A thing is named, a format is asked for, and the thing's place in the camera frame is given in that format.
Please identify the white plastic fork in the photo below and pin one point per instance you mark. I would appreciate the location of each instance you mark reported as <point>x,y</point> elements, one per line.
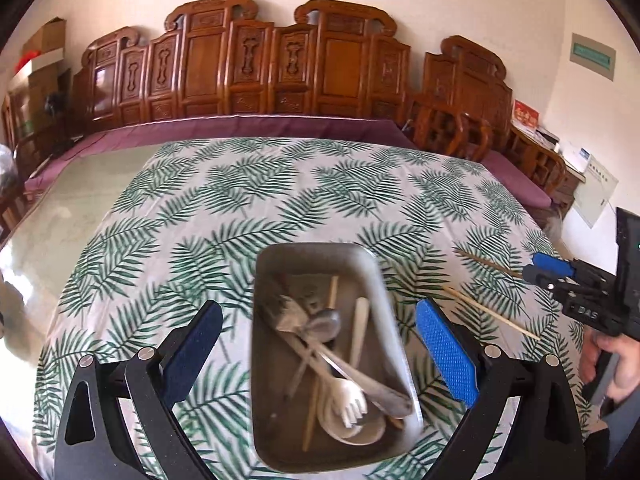
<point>350,400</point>

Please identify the long purple seat cushion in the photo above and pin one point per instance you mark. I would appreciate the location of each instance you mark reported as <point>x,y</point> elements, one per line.
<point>250,127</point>

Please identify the small metal spoon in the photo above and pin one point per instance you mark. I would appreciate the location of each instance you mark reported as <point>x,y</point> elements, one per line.
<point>325,324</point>

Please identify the wooden chair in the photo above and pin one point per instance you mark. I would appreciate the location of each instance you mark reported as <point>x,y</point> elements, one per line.
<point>10,210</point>

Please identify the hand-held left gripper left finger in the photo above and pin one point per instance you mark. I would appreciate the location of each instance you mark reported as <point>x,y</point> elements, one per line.
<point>192,355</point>

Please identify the cardboard box with red flap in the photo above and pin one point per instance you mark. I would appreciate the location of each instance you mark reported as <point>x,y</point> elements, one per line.
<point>40,72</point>

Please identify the short carved wooden bench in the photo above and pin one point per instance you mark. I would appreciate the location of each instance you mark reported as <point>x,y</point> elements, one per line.
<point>465,90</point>

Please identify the white printed board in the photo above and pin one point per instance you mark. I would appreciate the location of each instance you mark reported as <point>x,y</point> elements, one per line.
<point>595,192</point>

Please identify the white plastic bag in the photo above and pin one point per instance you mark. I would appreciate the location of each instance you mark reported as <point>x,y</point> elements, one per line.
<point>7,165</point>

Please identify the dark brown chopstick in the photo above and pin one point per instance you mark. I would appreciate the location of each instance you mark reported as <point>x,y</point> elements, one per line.
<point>490,263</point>

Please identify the light bamboo chopstick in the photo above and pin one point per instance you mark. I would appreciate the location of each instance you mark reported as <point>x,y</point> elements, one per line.
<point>490,312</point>
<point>311,420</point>

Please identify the person's right hand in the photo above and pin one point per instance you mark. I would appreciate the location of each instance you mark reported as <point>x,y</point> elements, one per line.
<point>627,365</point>

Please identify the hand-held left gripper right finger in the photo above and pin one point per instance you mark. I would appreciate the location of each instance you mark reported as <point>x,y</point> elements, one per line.
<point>445,355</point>

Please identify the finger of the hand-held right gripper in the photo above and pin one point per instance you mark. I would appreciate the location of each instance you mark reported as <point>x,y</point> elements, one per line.
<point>550,263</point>
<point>582,310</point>

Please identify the short purple seat cushion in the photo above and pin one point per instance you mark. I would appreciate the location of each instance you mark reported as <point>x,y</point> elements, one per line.
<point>515,180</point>

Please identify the cream plastic spoon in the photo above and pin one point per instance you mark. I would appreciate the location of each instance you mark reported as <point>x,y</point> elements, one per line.
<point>361,320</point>

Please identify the person's right forearm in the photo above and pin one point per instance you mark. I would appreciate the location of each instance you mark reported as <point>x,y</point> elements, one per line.
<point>617,435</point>

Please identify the white flat box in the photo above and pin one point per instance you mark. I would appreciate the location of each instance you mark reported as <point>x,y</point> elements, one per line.
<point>546,137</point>

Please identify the long carved wooden bench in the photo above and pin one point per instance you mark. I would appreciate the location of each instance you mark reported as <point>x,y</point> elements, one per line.
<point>210,70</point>

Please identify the white carton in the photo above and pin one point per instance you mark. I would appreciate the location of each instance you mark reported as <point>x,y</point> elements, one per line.
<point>571,159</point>

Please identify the open cardboard box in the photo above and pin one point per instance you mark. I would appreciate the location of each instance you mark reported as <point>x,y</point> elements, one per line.
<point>47,37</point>

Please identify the metal fork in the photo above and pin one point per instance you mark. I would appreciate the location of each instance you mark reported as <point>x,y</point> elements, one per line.
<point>290,316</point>

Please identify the grey rectangular utensil container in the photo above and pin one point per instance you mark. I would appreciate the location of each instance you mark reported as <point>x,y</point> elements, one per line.
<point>280,435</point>

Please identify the green wall sign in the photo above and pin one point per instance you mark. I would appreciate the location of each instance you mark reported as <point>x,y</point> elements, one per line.
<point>593,55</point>

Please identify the leaf print tablecloth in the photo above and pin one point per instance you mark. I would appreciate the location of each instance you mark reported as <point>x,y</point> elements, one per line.
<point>300,195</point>

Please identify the red desk calendar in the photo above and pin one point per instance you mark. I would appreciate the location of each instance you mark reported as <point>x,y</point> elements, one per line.
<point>526,115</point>

